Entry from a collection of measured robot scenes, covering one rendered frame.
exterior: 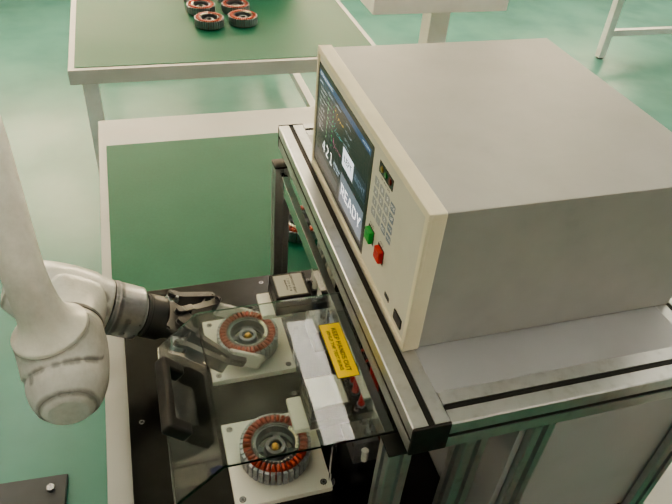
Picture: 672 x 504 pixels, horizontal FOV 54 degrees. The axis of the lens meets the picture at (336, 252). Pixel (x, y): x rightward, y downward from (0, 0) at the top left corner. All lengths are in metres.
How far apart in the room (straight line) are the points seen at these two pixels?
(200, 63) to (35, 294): 1.58
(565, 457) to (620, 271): 0.26
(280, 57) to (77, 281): 1.53
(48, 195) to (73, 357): 2.22
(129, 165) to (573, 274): 1.27
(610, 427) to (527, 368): 0.17
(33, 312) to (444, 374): 0.52
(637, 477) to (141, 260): 1.04
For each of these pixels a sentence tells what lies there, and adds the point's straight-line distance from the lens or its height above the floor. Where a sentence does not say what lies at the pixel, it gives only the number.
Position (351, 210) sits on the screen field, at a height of 1.17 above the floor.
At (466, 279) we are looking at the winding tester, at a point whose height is 1.22.
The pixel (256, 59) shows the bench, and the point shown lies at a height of 0.75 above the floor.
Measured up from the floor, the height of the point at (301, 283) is 0.92.
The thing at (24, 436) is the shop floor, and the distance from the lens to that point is 2.20.
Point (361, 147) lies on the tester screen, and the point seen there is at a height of 1.27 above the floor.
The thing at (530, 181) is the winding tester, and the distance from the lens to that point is 0.76.
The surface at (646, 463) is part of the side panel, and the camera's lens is 1.11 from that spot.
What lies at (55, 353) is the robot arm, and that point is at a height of 1.04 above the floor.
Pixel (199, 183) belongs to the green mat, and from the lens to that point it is 1.72.
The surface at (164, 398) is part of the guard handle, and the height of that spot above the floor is 1.06.
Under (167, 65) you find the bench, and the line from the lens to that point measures 2.37.
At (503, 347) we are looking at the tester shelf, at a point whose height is 1.11.
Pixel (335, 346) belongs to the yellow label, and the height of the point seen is 1.07.
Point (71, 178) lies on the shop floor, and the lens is 3.21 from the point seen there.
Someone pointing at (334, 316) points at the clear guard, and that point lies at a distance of 0.90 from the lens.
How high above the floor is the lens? 1.70
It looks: 39 degrees down
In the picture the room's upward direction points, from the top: 5 degrees clockwise
